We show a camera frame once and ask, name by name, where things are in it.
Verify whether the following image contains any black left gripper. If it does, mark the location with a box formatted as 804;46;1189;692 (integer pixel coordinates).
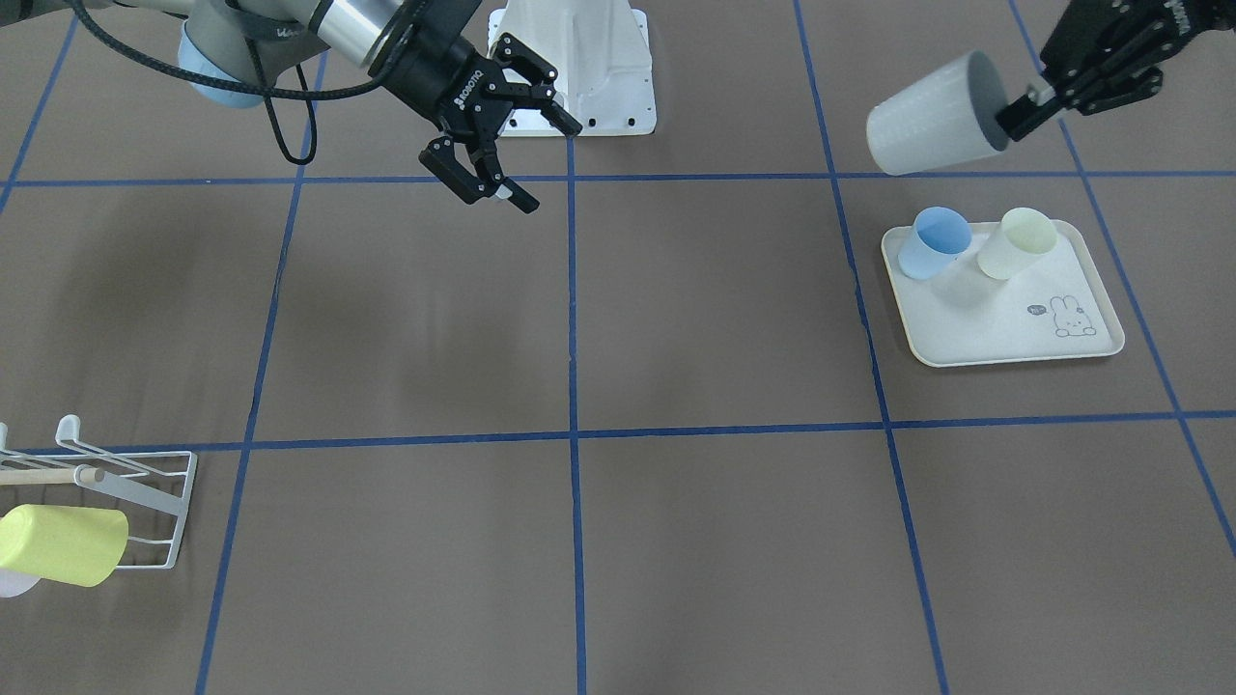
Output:
995;1;1208;142

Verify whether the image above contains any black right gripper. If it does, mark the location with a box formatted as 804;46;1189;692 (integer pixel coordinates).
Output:
375;1;583;214

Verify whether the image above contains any grey cup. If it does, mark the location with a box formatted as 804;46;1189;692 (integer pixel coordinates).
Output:
865;51;1011;176

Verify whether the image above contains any cream white cup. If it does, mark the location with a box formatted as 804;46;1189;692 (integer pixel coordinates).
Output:
976;208;1058;279

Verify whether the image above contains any light blue cup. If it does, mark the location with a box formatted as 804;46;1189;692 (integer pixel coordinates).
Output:
897;207;971;279

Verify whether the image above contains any yellow cup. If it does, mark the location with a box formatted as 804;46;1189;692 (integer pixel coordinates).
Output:
1;503;129;587

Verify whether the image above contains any pink cup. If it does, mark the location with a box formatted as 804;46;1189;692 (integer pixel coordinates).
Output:
0;568;42;599

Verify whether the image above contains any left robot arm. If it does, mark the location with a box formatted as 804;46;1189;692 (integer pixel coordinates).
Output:
995;1;1234;141

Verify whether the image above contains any wooden rack dowel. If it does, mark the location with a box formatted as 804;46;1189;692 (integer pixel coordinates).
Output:
0;465;106;486

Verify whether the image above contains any cream plastic tray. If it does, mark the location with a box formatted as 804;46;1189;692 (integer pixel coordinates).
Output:
880;220;1126;369

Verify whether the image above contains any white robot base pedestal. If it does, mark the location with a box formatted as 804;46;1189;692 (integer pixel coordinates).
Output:
487;1;658;137

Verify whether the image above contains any white wire cup rack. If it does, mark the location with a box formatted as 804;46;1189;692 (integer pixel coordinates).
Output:
2;414;198;576

